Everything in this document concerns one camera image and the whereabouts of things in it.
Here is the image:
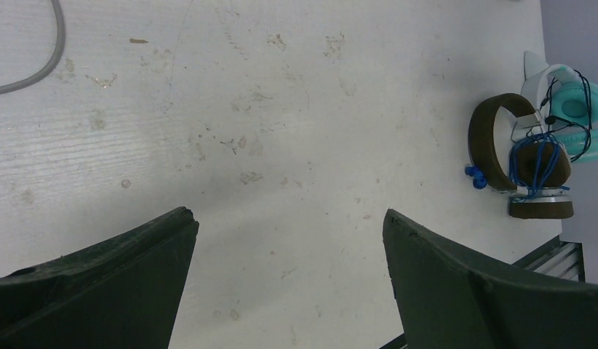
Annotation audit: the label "brown headphones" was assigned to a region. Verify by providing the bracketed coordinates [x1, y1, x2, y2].
[466, 93, 574, 220]

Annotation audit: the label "teal cat-ear headphones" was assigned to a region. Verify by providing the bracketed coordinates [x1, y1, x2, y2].
[521, 51, 598, 163]

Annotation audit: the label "black earbuds cable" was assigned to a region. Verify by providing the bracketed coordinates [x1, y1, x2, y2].
[540, 69, 594, 162]

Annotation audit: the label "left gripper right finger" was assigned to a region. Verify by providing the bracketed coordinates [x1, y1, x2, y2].
[383, 209, 598, 348]

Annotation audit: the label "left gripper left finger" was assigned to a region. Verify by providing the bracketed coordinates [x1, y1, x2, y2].
[0, 207, 199, 348]

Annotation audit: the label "grey white headphones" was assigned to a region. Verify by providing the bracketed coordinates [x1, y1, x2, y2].
[0, 1, 67, 95]

